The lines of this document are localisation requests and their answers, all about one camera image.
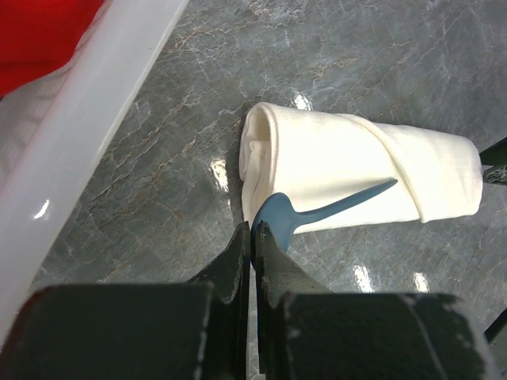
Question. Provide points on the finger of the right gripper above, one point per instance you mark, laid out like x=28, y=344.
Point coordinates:
x=495, y=157

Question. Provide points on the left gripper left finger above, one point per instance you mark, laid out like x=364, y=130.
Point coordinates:
x=191, y=330

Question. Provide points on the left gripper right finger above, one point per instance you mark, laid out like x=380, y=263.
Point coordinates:
x=306, y=331

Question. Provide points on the blue plastic spoon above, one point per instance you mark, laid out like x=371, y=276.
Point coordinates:
x=277, y=211

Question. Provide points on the white cloth napkin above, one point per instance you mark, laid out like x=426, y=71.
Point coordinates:
x=317, y=158

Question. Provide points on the white plastic basket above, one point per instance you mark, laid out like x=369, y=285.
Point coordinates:
x=55, y=130

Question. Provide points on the red cloth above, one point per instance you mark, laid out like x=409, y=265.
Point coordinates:
x=39, y=37

